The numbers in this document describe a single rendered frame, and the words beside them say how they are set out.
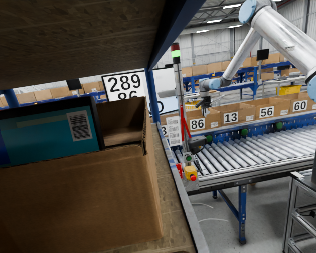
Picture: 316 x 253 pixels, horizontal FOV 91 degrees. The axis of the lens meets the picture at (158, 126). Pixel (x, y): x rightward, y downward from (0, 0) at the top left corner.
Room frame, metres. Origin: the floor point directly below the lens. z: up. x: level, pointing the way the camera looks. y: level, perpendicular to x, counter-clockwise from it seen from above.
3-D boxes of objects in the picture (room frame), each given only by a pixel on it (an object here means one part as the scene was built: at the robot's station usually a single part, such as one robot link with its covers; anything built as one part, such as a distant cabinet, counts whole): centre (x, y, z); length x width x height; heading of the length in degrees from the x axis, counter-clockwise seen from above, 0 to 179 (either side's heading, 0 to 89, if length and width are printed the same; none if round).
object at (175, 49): (0.97, -0.17, 1.62); 0.05 x 0.05 x 0.06
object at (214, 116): (1.71, -0.48, 0.96); 0.39 x 0.29 x 0.17; 93
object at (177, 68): (0.97, -0.17, 1.11); 0.12 x 0.05 x 0.88; 93
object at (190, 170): (0.91, -0.21, 0.84); 0.15 x 0.09 x 0.07; 93
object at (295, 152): (1.29, -1.08, 0.72); 0.52 x 0.05 x 0.05; 3
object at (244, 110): (1.73, -0.87, 0.96); 0.39 x 0.29 x 0.17; 93
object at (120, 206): (0.31, 0.17, 1.39); 0.40 x 0.30 x 0.10; 2
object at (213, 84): (1.42, -0.55, 1.37); 0.12 x 0.12 x 0.09; 17
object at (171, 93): (1.04, -0.04, 1.40); 0.28 x 0.11 x 0.11; 93
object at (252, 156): (1.27, -0.76, 0.72); 0.52 x 0.05 x 0.05; 3
